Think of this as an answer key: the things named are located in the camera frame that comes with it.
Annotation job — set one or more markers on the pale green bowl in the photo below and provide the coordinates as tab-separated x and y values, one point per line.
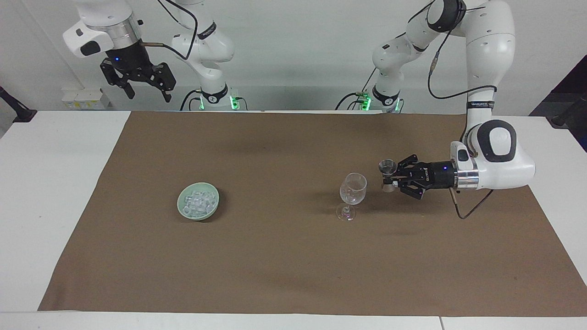
212	207

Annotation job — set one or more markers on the silver metal jigger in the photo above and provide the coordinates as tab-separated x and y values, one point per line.
387	166

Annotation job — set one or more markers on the clear wine glass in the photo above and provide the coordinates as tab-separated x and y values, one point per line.
353	189

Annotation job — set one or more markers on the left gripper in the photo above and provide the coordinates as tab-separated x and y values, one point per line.
440	175

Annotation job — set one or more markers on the black stand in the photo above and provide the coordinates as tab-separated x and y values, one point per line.
16	107
568	112

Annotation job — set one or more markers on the white box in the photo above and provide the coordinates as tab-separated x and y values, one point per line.
85	98

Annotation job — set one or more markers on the clear ice cubes heap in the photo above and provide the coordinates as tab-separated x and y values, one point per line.
197	201

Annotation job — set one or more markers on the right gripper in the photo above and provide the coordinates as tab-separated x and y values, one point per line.
128	57

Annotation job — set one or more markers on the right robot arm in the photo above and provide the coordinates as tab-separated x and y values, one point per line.
208	46

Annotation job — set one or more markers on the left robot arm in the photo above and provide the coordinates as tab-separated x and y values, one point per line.
488	46

